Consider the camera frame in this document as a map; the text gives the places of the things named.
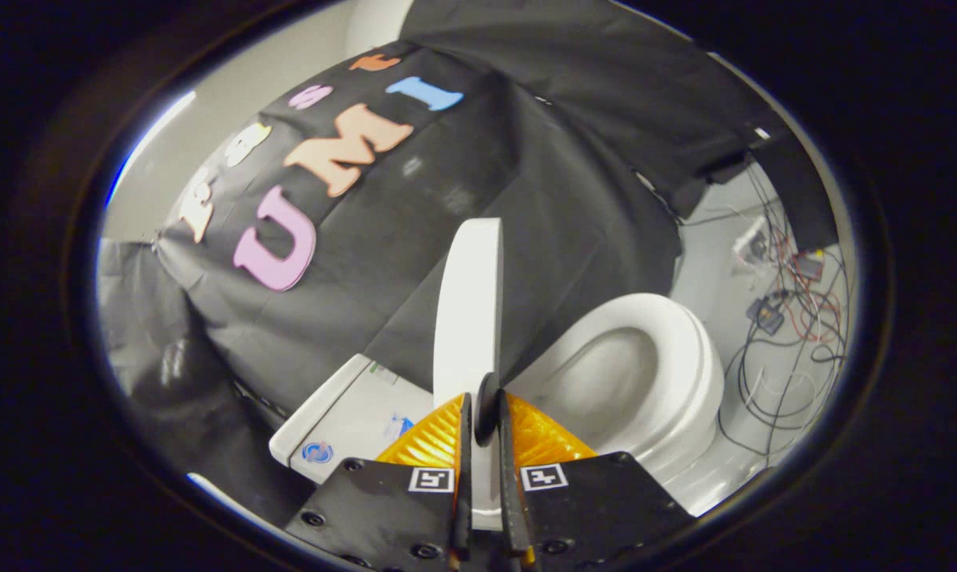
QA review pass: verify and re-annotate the white ceramic toilet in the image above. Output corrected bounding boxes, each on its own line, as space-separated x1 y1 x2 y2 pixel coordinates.
269 292 726 517

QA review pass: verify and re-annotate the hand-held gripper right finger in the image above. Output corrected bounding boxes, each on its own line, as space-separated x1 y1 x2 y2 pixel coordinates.
494 389 695 572

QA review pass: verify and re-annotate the white toilet lid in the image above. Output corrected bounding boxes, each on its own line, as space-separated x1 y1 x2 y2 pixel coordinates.
433 217 505 531

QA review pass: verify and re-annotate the white grey electronics box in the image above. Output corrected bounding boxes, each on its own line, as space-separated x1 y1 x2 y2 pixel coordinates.
733 218 773 267

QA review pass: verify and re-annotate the tangle of floor cables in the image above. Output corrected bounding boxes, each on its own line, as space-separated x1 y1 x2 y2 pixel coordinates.
677 159 853 458

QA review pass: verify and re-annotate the dark grey power adapter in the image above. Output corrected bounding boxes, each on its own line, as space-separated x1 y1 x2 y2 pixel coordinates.
747 296 788 334

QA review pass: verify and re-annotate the small circuit module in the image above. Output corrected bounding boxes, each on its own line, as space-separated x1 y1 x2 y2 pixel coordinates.
792 248 827 280

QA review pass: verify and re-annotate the black backdrop cloth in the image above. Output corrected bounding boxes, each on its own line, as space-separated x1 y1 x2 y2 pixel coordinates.
97 0 841 529

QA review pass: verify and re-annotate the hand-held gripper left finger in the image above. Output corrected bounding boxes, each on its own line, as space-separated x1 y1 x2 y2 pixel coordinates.
284 392 474 572

